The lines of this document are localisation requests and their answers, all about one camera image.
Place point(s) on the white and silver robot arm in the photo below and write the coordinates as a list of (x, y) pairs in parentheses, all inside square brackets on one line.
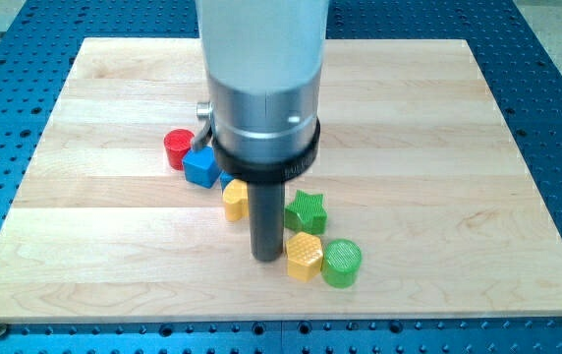
[(263, 62)]

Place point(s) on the green star block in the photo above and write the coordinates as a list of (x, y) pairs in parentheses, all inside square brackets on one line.
[(306, 213)]

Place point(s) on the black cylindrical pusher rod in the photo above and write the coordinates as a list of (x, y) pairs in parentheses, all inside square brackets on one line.
[(266, 213)]

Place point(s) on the yellow heart block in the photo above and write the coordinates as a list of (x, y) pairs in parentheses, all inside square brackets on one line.
[(235, 200)]

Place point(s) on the small blue block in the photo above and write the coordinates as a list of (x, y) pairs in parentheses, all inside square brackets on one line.
[(225, 178)]

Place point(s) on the yellow hexagon block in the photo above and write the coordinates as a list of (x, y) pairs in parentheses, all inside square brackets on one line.
[(304, 256)]

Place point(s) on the blue cube block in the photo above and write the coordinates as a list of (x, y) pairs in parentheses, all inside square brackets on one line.
[(200, 167)]

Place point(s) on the green cylinder block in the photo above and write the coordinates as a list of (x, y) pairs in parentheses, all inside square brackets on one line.
[(341, 263)]

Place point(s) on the red cylinder block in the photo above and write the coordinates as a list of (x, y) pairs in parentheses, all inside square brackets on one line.
[(177, 143)]

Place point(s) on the light wooden board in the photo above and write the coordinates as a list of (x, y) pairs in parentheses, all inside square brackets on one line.
[(416, 166)]

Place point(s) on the blue perforated metal table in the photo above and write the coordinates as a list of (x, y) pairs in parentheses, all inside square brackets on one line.
[(38, 50)]

